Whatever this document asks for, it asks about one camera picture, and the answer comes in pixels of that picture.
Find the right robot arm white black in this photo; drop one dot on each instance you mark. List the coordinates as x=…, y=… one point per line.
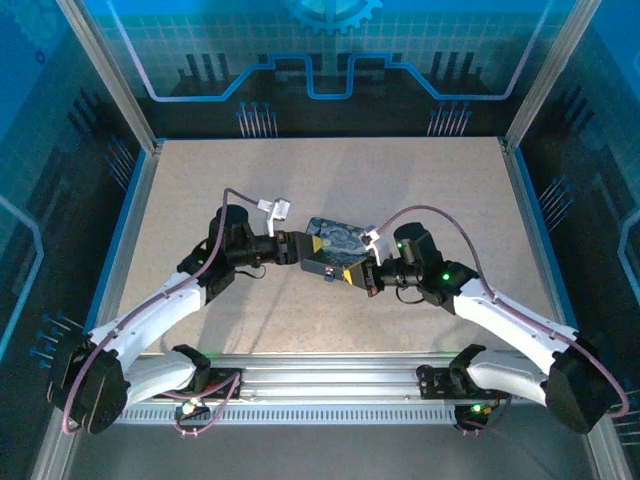
x=500, y=315

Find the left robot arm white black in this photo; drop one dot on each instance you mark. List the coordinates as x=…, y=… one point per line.
x=150, y=310

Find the aluminium side rail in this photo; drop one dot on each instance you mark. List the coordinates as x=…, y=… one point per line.
x=532, y=225
x=132, y=225

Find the aluminium corner post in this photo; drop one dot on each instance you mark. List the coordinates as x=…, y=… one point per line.
x=550, y=75
x=110, y=75

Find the small blue padlock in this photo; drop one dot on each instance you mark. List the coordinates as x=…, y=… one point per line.
x=329, y=274

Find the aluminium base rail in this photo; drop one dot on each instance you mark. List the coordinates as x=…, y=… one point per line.
x=325, y=377

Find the starry night picture mat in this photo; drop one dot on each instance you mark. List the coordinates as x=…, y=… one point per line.
x=340, y=240

